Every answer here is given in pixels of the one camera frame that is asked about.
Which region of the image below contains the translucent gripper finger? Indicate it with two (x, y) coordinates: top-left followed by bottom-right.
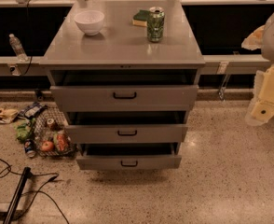
(241, 25), (265, 50)

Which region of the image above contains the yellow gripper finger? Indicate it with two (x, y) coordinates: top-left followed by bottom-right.
(250, 64), (274, 122)

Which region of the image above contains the green soda can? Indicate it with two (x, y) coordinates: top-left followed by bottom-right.
(147, 7), (165, 42)

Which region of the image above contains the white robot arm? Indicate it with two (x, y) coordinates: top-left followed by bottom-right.
(241, 13), (274, 126)

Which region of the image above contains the white bowl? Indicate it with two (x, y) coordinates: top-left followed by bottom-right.
(74, 10), (105, 35)

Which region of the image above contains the small soda can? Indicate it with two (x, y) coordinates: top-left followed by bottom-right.
(47, 119), (57, 130)

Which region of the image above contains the blue soda can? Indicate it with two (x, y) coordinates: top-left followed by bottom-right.
(24, 139), (36, 158)

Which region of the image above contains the green yellow sponge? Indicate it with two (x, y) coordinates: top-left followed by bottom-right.
(132, 10), (149, 27)

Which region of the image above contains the grey drawer cabinet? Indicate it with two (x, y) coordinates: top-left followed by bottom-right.
(39, 0), (206, 172)

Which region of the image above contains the top grey drawer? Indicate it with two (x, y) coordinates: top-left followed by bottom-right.
(50, 85), (198, 112)

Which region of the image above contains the red snack package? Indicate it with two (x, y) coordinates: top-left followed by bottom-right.
(53, 131), (69, 152)

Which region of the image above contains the blue white snack bag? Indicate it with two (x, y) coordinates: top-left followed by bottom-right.
(18, 102), (46, 119)

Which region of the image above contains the red apple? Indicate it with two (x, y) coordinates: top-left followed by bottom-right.
(41, 141), (55, 152)

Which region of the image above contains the clear plastic water bottle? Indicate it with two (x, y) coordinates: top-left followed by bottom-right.
(9, 34), (29, 62)

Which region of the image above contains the green snack bag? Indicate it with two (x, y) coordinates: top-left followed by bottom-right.
(16, 119), (35, 144)

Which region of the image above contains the black pole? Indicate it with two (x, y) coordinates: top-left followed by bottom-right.
(3, 167), (31, 224)

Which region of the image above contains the yellow brown snack bag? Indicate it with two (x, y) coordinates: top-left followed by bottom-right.
(0, 108), (19, 124)

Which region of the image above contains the black hanging cable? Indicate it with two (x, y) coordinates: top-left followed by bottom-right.
(21, 0), (39, 77)

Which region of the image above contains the wire mesh basket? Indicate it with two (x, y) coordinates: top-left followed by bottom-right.
(34, 106), (75, 157)

